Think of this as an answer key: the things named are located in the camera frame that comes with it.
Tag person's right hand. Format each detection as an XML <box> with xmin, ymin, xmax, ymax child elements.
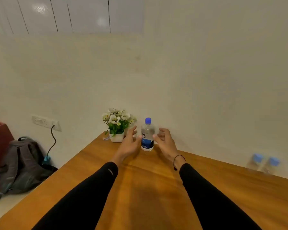
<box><xmin>153</xmin><ymin>128</ymin><xmax>181</xmax><ymax>160</ymax></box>

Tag person's left hand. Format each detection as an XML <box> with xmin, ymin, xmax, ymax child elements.
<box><xmin>111</xmin><ymin>126</ymin><xmax>142</xmax><ymax>165</ymax></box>

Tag large clear bottle blue label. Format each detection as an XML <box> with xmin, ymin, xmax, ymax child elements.
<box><xmin>141</xmin><ymin>124</ymin><xmax>156</xmax><ymax>152</ymax></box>

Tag small clear vial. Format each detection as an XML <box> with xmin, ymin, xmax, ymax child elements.
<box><xmin>261</xmin><ymin>165</ymin><xmax>278</xmax><ymax>175</ymax></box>
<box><xmin>246</xmin><ymin>161</ymin><xmax>262</xmax><ymax>172</ymax></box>

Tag person's left forearm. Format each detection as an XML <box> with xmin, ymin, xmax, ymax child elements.
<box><xmin>31</xmin><ymin>157</ymin><xmax>125</xmax><ymax>230</ymax></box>

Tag person's right forearm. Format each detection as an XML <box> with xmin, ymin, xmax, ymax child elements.
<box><xmin>174</xmin><ymin>153</ymin><xmax>262</xmax><ymax>230</ymax></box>

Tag white flowers in white pot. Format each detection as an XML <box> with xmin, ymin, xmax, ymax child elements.
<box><xmin>102</xmin><ymin>108</ymin><xmax>137</xmax><ymax>143</ymax></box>

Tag black wrist band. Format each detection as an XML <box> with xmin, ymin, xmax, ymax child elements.
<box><xmin>173</xmin><ymin>154</ymin><xmax>186</xmax><ymax>171</ymax></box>

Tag grey backpack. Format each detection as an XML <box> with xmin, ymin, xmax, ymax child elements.
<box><xmin>0</xmin><ymin>136</ymin><xmax>59</xmax><ymax>203</ymax></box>

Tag black power cable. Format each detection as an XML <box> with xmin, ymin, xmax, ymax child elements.
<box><xmin>44</xmin><ymin>125</ymin><xmax>57</xmax><ymax>163</ymax></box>

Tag white wall socket panel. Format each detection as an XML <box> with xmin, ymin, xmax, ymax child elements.
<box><xmin>31</xmin><ymin>115</ymin><xmax>62</xmax><ymax>132</ymax></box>

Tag white panelled wall board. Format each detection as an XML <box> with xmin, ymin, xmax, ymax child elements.
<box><xmin>0</xmin><ymin>0</ymin><xmax>145</xmax><ymax>34</ymax></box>

